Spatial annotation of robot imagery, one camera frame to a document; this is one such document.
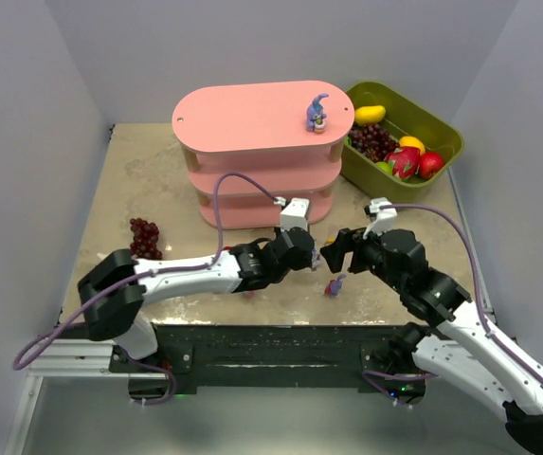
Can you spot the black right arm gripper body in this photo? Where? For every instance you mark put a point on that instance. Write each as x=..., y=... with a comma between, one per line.
x=343, y=244

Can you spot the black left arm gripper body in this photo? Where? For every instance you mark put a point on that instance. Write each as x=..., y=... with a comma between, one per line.
x=306, y=253

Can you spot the purple bunny toy red bow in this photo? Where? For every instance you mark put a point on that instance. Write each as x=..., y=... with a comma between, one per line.
x=334, y=286

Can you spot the purple bunny toy with cup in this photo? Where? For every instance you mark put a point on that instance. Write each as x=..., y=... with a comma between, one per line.
x=315, y=115

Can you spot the purple bunny toy blue ears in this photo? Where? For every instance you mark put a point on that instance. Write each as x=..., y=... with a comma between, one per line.
x=316, y=260

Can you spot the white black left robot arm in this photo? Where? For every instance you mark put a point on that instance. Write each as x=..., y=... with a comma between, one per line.
x=114, y=291

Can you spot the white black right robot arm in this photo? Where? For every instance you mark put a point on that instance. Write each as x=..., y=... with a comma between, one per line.
x=457, y=342

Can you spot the pink three-tier wooden shelf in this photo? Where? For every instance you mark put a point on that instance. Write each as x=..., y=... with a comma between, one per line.
x=245, y=142

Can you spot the pink toy with blue bow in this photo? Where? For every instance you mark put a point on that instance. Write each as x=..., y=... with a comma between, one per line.
x=248, y=294

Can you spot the green lime toy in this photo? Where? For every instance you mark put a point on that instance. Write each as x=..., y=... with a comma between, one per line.
x=384, y=166

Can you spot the red dragon fruit toy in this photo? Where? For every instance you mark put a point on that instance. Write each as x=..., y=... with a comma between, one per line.
x=404, y=162

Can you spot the red apple toy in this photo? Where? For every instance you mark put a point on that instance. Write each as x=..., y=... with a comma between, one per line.
x=430, y=164

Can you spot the purple grape bunch in bin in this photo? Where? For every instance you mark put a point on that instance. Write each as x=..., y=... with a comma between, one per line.
x=372, y=140

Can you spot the olive green plastic bin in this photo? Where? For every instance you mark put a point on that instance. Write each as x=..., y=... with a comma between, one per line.
x=388, y=121

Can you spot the yellow mango toy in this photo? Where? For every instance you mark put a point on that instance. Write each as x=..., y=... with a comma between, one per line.
x=369, y=114

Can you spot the dark red grape bunch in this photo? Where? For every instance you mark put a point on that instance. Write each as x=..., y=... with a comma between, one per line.
x=145, y=239

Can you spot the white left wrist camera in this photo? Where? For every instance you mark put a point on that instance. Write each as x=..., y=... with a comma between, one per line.
x=295, y=214

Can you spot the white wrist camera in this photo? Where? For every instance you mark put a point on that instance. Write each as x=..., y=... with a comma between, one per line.
x=381, y=214
x=295, y=214

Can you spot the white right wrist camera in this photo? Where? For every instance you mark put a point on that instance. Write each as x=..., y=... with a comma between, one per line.
x=381, y=214

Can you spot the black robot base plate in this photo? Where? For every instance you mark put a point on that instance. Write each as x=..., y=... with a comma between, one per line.
x=361, y=357

